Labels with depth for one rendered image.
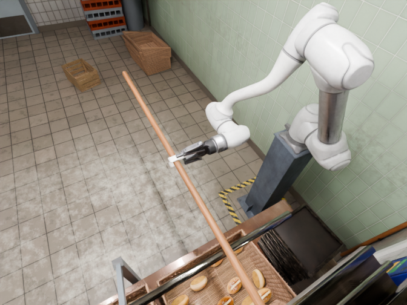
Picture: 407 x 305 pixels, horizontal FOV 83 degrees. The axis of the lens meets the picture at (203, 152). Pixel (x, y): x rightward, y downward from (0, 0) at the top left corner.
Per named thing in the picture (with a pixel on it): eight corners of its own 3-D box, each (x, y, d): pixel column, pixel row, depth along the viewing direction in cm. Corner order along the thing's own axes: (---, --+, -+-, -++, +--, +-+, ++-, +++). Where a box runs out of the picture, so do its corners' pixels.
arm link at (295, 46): (275, 42, 88) (292, 61, 80) (309, -10, 76) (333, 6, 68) (298, 51, 94) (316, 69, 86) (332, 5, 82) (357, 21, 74)
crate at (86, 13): (123, 16, 394) (122, 6, 383) (86, 21, 375) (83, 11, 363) (117, 7, 415) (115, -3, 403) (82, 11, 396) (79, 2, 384)
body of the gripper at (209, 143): (217, 145, 110) (200, 152, 107) (215, 155, 116) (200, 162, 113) (209, 135, 114) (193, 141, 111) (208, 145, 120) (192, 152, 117)
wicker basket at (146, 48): (143, 66, 326) (139, 48, 304) (125, 49, 352) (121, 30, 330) (172, 57, 346) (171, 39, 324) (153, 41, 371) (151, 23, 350)
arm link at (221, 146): (226, 153, 118) (216, 157, 116) (217, 141, 123) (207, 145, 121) (228, 142, 111) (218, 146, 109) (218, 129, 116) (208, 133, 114)
